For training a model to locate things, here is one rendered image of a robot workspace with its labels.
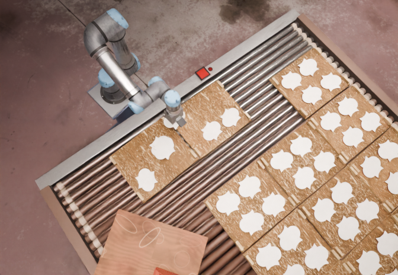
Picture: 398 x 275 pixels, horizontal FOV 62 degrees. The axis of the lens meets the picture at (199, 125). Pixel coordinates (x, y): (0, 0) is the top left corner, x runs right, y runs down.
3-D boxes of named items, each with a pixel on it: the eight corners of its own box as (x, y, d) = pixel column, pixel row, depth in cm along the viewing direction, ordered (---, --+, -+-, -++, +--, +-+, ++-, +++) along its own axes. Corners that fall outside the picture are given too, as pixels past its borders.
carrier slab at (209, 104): (166, 116, 209) (166, 115, 208) (217, 81, 219) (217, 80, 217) (200, 159, 201) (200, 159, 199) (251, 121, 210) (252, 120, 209)
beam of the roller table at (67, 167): (38, 182, 199) (34, 180, 193) (291, 13, 247) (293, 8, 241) (45, 193, 197) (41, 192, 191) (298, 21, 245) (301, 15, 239)
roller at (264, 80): (71, 214, 192) (68, 214, 187) (313, 43, 237) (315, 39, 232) (76, 221, 190) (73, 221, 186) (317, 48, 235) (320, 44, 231)
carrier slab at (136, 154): (108, 157, 199) (108, 157, 197) (163, 117, 209) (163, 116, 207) (144, 203, 191) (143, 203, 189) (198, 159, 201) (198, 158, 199)
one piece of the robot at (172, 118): (177, 123, 172) (177, 133, 188) (189, 112, 175) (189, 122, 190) (161, 107, 175) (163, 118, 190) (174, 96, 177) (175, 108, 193)
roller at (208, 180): (99, 259, 184) (97, 259, 180) (343, 73, 229) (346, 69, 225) (104, 266, 183) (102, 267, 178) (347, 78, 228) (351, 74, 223)
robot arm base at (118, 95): (98, 90, 217) (94, 84, 207) (116, 76, 220) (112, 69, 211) (114, 105, 213) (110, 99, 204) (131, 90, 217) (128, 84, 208)
